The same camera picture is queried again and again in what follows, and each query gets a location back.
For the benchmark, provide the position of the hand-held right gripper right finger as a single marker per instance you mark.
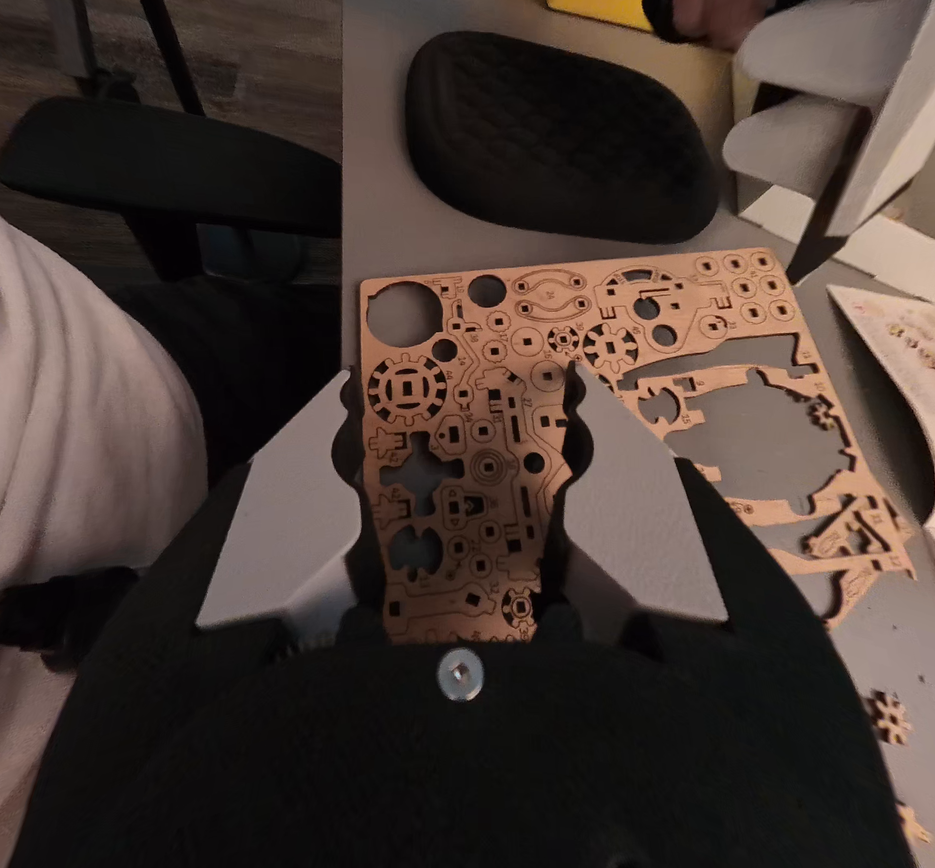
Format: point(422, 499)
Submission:
point(635, 517)

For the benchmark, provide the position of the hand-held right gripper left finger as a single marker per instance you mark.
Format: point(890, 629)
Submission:
point(285, 517)

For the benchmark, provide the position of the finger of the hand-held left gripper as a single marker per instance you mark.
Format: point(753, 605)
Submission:
point(891, 152)
point(840, 42)

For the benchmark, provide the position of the wooden parts sheet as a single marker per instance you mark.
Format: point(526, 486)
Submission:
point(511, 342)

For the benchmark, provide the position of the loose wooden model piece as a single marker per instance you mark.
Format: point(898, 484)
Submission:
point(908, 825)

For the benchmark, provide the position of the black quilted cushion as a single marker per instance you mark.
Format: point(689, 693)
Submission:
point(562, 137)

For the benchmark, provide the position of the instruction booklet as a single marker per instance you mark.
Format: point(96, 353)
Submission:
point(898, 327)

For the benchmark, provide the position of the wooden gear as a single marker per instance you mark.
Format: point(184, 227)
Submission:
point(880, 725)

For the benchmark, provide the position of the black office chair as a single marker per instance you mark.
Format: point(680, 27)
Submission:
point(146, 159)

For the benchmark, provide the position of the black metal pole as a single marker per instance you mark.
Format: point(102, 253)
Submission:
point(164, 28)

